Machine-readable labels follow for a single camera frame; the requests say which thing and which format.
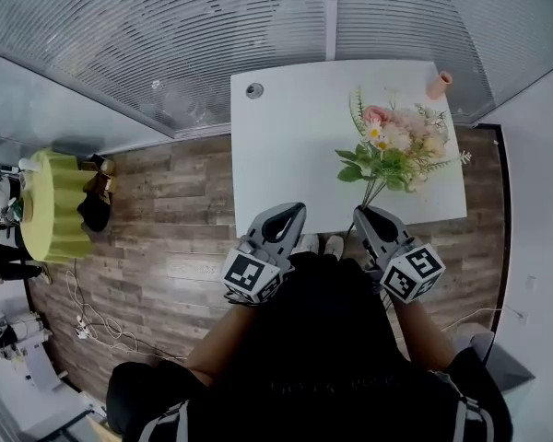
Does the person's right forearm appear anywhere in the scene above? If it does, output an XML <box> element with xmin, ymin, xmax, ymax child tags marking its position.
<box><xmin>386</xmin><ymin>295</ymin><xmax>457</xmax><ymax>373</ymax></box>

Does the white table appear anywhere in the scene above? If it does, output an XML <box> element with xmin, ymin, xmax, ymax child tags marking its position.
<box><xmin>229</xmin><ymin>60</ymin><xmax>469</xmax><ymax>239</ymax></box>

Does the person's white right shoe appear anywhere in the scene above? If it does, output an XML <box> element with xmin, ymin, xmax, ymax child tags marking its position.
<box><xmin>324</xmin><ymin>234</ymin><xmax>346</xmax><ymax>261</ymax></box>

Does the brown cardboard box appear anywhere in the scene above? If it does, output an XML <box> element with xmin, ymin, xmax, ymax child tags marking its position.
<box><xmin>77</xmin><ymin>153</ymin><xmax>119</xmax><ymax>192</ymax></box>

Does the pink vase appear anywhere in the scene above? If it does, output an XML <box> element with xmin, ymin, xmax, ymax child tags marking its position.
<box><xmin>425</xmin><ymin>70</ymin><xmax>454</xmax><ymax>101</ymax></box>

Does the round table with yellow-green cloth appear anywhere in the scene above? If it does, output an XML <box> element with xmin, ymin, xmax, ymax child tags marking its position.
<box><xmin>18</xmin><ymin>148</ymin><xmax>94</xmax><ymax>263</ymax></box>

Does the white machine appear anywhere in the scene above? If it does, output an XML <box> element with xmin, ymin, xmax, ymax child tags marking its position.
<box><xmin>0</xmin><ymin>308</ymin><xmax>68</xmax><ymax>393</ymax></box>

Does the grey partition post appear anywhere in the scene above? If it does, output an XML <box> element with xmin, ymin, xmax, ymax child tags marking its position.
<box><xmin>324</xmin><ymin>0</ymin><xmax>340</xmax><ymax>62</ymax></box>

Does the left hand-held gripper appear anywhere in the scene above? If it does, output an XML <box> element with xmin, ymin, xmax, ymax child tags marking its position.
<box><xmin>220</xmin><ymin>202</ymin><xmax>308</xmax><ymax>306</ymax></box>

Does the pink and white flowers bouquet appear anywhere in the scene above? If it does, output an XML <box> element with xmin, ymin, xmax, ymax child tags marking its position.
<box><xmin>335</xmin><ymin>85</ymin><xmax>473</xmax><ymax>213</ymax></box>

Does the black bag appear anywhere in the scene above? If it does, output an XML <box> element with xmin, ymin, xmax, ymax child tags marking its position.
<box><xmin>76</xmin><ymin>180</ymin><xmax>112</xmax><ymax>233</ymax></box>

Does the white cable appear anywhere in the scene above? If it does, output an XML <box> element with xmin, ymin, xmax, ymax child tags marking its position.
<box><xmin>65</xmin><ymin>269</ymin><xmax>188</xmax><ymax>359</ymax></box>

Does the person's black clothing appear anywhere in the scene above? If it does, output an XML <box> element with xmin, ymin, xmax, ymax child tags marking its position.
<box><xmin>105</xmin><ymin>250</ymin><xmax>513</xmax><ymax>442</ymax></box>

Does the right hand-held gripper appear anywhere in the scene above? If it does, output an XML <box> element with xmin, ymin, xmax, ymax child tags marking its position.
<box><xmin>353</xmin><ymin>206</ymin><xmax>446</xmax><ymax>304</ymax></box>

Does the person's left forearm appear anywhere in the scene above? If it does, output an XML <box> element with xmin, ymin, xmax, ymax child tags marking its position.
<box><xmin>183</xmin><ymin>295</ymin><xmax>269</xmax><ymax>389</ymax></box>

